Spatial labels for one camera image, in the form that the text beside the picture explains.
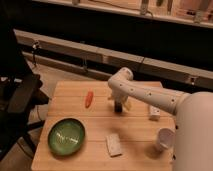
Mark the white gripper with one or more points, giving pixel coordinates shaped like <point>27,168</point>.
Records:
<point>121,99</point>

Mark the black eraser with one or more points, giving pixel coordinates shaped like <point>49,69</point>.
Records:
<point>118,107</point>

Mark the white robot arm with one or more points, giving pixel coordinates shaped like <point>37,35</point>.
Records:
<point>193,146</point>

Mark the white sponge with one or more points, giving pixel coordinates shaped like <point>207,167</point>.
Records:
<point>113,145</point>

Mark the orange carrot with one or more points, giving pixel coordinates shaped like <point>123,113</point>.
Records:
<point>88,99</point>

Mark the white glue bottle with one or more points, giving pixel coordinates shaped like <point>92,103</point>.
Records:
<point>154,113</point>

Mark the white paper cup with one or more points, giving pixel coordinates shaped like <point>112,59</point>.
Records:
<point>164,140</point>

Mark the green bowl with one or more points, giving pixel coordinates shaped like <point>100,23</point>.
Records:
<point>66,137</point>

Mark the black chair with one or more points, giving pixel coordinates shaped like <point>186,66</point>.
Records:
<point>20,92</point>

